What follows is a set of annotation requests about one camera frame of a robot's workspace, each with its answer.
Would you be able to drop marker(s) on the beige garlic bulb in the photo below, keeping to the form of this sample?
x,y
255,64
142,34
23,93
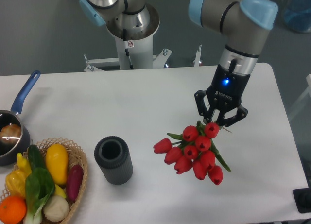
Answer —
x,y
56,209

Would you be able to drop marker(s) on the woven wicker basket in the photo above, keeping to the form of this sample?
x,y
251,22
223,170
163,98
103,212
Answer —
x,y
76,156

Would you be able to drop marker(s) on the blue handled saucepan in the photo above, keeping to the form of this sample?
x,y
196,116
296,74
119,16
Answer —
x,y
8,153

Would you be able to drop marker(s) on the black device at edge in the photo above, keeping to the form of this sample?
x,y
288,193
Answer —
x,y
302,199

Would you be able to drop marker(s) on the small yellow pepper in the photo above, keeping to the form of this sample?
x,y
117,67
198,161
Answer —
x,y
23,164

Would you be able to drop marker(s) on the orange fruit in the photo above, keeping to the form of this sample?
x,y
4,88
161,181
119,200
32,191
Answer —
x,y
12,210

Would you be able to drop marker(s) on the green cucumber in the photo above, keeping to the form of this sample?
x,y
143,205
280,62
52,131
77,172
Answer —
x,y
35,157

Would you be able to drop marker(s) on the yellow bell pepper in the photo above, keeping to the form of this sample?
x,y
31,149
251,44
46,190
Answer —
x,y
15,182

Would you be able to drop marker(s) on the yellow banana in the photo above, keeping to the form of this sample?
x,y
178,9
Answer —
x,y
59,191

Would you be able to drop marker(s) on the yellow squash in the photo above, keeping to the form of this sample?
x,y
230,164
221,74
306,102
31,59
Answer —
x,y
57,160

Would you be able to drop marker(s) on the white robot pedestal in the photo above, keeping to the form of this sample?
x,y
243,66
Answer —
x,y
134,39

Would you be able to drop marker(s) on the red tulip bouquet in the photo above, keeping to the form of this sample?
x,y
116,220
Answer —
x,y
195,150

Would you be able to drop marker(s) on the green bok choy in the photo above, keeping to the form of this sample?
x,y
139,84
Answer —
x,y
39,187

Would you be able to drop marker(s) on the brown bread roll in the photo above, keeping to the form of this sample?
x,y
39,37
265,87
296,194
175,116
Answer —
x,y
10,134

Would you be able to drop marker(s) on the purple eggplant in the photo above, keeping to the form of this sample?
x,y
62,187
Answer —
x,y
74,182

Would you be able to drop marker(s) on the blue translucent container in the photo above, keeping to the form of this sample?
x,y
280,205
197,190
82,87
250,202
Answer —
x,y
297,15

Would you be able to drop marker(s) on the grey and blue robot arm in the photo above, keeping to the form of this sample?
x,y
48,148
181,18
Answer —
x,y
245,23

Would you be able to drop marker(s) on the dark grey ribbed vase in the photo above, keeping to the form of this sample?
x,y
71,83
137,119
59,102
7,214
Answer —
x,y
113,157

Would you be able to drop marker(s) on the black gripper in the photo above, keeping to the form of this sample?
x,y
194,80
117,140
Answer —
x,y
224,94

